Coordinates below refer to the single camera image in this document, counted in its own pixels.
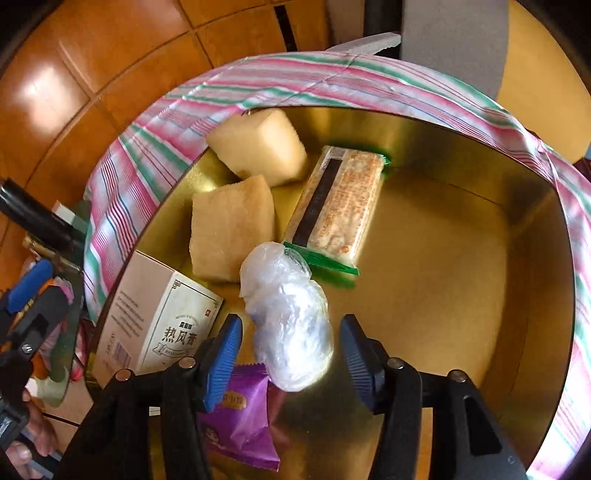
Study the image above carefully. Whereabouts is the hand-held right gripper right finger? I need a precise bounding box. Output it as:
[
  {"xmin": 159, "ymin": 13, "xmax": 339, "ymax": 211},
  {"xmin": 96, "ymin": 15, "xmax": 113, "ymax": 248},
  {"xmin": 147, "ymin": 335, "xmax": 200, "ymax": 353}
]
[{"xmin": 339, "ymin": 314, "xmax": 529, "ymax": 480}]

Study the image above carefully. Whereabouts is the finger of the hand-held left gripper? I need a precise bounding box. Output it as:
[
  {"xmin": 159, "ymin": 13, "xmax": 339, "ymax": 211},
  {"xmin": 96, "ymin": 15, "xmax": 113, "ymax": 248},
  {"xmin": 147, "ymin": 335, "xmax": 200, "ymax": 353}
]
[
  {"xmin": 0, "ymin": 259, "xmax": 54, "ymax": 324},
  {"xmin": 0, "ymin": 286, "xmax": 71, "ymax": 370}
]

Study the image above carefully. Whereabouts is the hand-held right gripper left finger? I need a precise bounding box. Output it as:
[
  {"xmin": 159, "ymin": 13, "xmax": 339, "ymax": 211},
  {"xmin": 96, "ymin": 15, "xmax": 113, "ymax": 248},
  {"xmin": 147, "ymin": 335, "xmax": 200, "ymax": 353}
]
[{"xmin": 55, "ymin": 313, "xmax": 244, "ymax": 480}]

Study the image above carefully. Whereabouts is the purple snack packet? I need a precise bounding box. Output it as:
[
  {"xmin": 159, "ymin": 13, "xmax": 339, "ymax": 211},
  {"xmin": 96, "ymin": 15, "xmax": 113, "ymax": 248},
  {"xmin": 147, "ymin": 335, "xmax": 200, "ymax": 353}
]
[{"xmin": 196, "ymin": 362, "xmax": 281, "ymax": 472}]

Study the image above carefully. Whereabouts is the clear plastic bundle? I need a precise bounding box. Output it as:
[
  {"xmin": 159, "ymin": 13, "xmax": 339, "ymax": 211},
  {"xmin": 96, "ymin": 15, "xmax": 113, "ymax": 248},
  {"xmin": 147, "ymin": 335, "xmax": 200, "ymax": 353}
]
[{"xmin": 239, "ymin": 241, "xmax": 334, "ymax": 393}]

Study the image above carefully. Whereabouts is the white carton box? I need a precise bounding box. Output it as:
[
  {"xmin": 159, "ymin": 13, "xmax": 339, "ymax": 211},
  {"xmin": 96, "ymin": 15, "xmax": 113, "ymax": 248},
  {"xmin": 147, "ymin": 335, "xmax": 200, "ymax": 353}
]
[{"xmin": 92, "ymin": 249, "xmax": 225, "ymax": 384}]

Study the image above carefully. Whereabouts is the yellow sponge cake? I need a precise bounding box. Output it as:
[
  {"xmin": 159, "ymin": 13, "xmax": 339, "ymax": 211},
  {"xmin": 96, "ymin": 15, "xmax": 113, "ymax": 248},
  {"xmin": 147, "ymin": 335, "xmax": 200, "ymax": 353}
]
[
  {"xmin": 190, "ymin": 174, "xmax": 277, "ymax": 283},
  {"xmin": 205, "ymin": 108, "xmax": 309, "ymax": 185}
]

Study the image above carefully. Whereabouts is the green-edged cracker packet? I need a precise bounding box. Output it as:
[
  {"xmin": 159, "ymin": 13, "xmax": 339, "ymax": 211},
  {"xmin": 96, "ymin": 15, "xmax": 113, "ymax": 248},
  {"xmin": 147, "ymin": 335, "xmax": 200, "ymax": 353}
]
[{"xmin": 281, "ymin": 145, "xmax": 386, "ymax": 277}]

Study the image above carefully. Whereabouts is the person's left hand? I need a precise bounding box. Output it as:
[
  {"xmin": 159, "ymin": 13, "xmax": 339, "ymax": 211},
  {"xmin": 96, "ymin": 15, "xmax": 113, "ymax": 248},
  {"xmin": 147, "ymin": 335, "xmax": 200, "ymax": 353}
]
[{"xmin": 7, "ymin": 390, "xmax": 58, "ymax": 474}]

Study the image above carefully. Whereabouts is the black cylinder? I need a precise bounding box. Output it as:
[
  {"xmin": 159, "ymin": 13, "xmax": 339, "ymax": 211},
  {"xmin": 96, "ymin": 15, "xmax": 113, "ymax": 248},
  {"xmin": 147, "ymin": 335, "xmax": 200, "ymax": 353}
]
[{"xmin": 0, "ymin": 179, "xmax": 72, "ymax": 250}]

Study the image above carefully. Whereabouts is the striped tablecloth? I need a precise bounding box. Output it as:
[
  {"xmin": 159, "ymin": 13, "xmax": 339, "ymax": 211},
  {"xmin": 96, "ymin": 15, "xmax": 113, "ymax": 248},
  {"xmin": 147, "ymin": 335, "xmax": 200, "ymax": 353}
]
[{"xmin": 83, "ymin": 52, "xmax": 591, "ymax": 480}]

